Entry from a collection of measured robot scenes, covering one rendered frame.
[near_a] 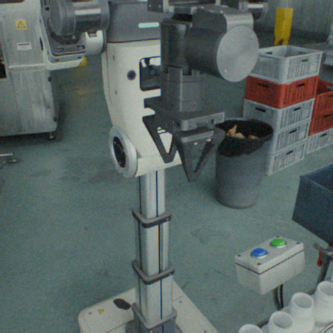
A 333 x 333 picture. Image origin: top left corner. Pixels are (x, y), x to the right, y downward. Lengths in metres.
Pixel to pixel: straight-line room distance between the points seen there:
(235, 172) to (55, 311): 1.57
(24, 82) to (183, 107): 3.65
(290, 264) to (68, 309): 1.57
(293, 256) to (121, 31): 0.68
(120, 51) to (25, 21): 3.08
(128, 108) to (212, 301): 1.49
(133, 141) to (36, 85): 3.13
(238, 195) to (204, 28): 2.48
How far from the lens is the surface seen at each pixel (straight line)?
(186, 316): 1.76
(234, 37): 0.37
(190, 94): 0.43
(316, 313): 0.70
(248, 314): 2.14
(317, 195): 1.47
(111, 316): 1.77
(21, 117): 4.17
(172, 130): 0.43
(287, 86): 3.19
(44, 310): 2.21
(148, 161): 1.00
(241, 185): 2.76
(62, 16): 0.73
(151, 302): 1.40
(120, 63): 0.90
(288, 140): 3.50
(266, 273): 0.78
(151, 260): 1.27
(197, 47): 0.38
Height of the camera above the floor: 1.63
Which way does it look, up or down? 28 degrees down
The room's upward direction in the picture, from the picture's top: straight up
